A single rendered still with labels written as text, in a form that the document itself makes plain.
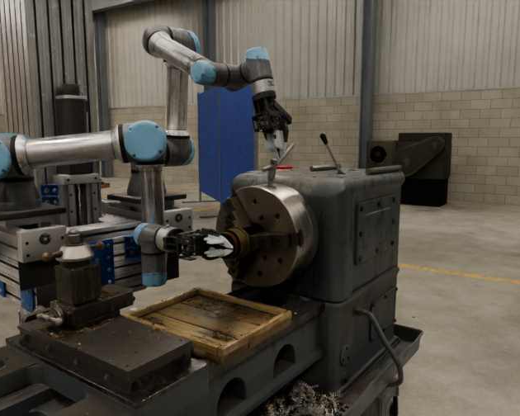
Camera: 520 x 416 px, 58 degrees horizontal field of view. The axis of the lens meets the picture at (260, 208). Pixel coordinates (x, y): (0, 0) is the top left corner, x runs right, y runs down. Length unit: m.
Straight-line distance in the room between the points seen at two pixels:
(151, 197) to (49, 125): 0.50
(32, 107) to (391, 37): 10.63
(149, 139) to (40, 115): 0.58
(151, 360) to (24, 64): 1.25
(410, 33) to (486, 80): 2.01
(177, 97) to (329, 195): 0.78
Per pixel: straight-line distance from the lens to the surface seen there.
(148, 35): 1.83
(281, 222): 1.37
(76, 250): 1.08
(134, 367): 0.93
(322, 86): 12.47
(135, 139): 1.39
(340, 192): 1.45
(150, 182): 1.56
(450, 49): 11.55
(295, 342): 1.45
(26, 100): 1.88
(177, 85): 1.92
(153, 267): 1.48
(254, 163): 6.30
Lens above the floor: 1.38
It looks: 8 degrees down
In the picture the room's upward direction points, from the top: straight up
